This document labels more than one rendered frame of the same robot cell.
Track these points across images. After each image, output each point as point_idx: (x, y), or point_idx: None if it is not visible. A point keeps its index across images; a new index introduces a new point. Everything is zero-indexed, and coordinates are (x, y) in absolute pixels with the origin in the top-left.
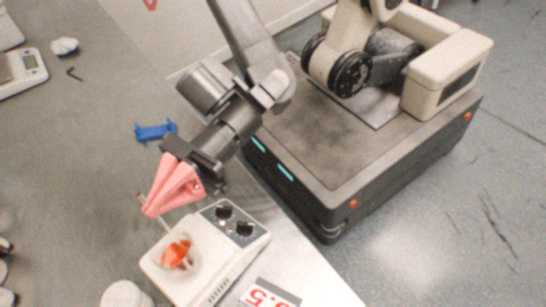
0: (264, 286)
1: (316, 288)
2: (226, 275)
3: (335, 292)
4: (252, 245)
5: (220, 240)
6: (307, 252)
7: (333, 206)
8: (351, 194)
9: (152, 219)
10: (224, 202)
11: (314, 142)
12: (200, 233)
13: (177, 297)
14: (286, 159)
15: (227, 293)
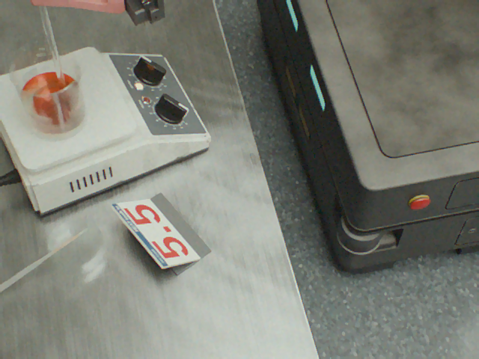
0: (162, 209)
1: (239, 245)
2: (111, 161)
3: (266, 263)
4: (170, 137)
5: (123, 105)
6: (254, 193)
7: (373, 186)
8: (422, 180)
9: (28, 39)
10: (158, 60)
11: (403, 51)
12: (96, 82)
13: (26, 152)
14: (329, 60)
15: (102, 196)
